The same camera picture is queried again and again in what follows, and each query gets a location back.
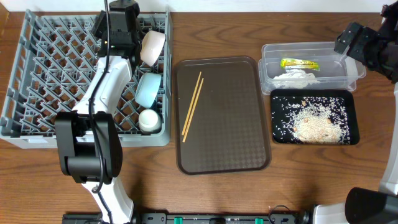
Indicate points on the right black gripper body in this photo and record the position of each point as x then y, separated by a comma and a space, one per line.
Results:
370, 49

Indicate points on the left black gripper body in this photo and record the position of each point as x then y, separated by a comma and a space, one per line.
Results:
101, 20

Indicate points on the pink bowl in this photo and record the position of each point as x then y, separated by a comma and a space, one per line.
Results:
152, 45

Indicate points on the light blue bowl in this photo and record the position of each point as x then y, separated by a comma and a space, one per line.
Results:
147, 89

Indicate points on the white cup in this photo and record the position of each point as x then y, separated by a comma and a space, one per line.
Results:
149, 122

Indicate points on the white paper napkin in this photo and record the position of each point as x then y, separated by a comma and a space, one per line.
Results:
295, 78

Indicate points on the green snack wrapper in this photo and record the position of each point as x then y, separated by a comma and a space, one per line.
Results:
292, 63

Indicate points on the rice food scraps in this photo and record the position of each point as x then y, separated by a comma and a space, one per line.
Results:
309, 120

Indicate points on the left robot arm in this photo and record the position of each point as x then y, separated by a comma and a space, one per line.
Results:
89, 147

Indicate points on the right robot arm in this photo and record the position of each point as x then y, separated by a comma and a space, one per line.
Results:
364, 205

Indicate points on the clear plastic waste bin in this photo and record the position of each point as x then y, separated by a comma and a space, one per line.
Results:
336, 71

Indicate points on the black rectangular tray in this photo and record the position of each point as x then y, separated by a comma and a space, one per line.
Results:
344, 94

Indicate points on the dark brown serving tray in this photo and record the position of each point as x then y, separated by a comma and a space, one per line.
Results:
229, 131

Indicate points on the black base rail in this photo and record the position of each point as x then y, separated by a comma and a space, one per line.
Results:
276, 218

